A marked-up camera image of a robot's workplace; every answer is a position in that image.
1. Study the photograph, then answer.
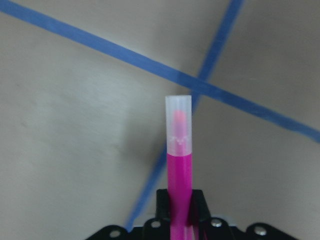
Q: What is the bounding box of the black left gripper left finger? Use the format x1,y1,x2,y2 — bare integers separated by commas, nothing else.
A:
155,189,171,240

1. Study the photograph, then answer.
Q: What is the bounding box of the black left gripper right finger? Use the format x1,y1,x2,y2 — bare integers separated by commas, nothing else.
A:
188,189,211,240

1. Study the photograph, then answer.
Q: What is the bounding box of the pink highlighter pen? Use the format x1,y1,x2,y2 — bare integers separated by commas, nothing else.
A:
165,95,194,240

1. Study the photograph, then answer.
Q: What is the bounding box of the blue tape line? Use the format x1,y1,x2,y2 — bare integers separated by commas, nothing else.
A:
124,0,244,231
0,0,320,142

